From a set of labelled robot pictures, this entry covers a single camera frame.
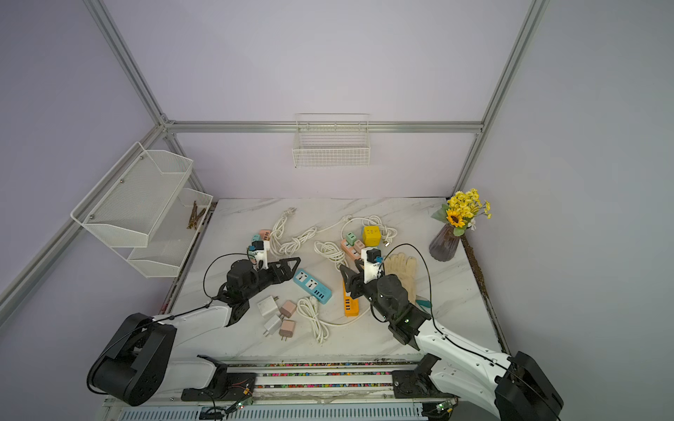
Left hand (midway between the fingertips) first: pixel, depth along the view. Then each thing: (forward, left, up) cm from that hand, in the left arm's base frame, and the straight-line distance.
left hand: (292, 263), depth 87 cm
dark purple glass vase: (+11, -55, -4) cm, 56 cm away
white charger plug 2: (-11, +8, -9) cm, 16 cm away
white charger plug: (-18, +5, -8) cm, 20 cm away
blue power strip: (-5, -8, -9) cm, 13 cm away
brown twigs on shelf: (+17, +39, +3) cm, 42 cm away
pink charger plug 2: (-18, +1, -11) cm, 21 cm away
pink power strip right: (+12, -20, -9) cm, 25 cm away
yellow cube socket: (+14, -28, -3) cm, 32 cm away
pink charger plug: (-12, +2, -10) cm, 15 cm away
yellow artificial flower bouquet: (+10, -55, +15) cm, 58 cm away
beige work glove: (+4, -40, -11) cm, 42 cm away
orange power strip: (-11, -20, -9) cm, 24 cm away
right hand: (-6, -19, +7) cm, 21 cm away
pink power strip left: (+19, +15, -8) cm, 25 cm away
